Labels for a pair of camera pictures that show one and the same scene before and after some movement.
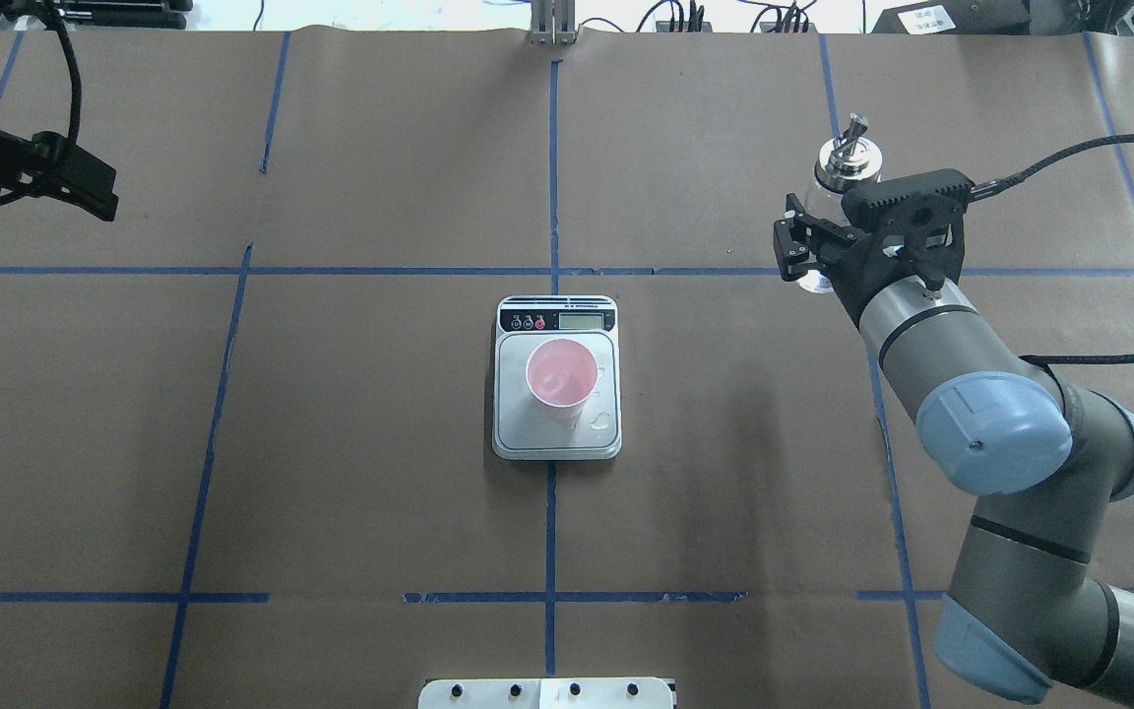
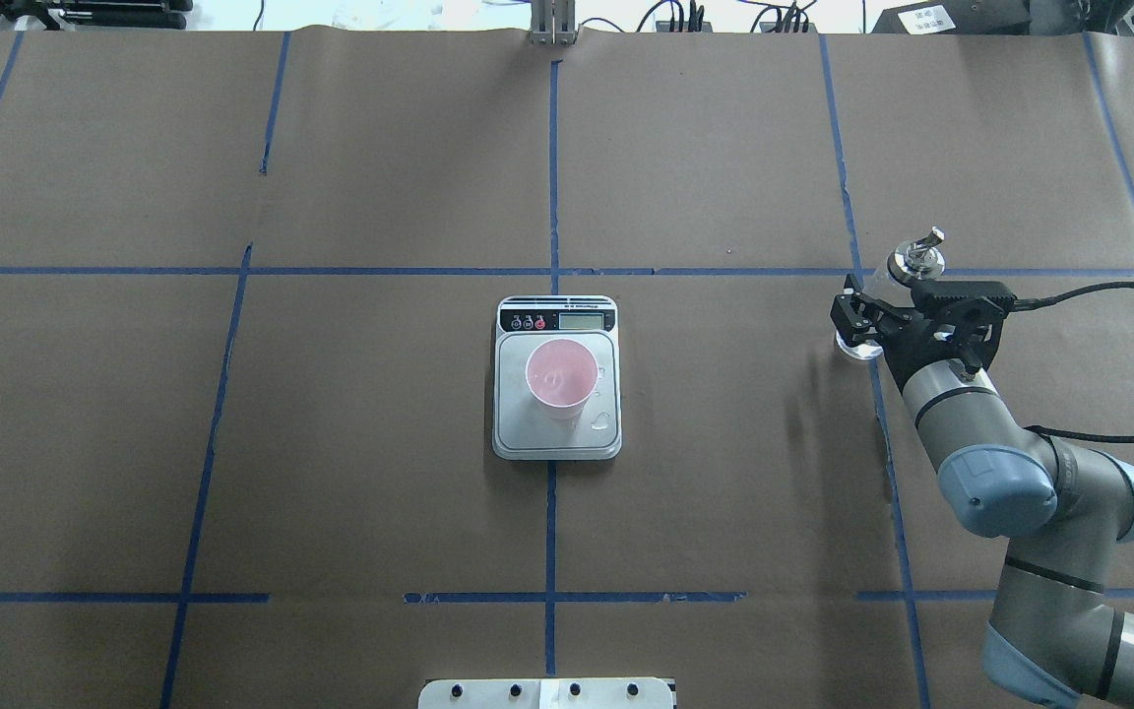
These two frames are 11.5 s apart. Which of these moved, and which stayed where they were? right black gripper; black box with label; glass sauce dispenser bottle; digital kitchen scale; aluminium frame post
Moved: right black gripper; glass sauce dispenser bottle
Stayed: digital kitchen scale; aluminium frame post; black box with label
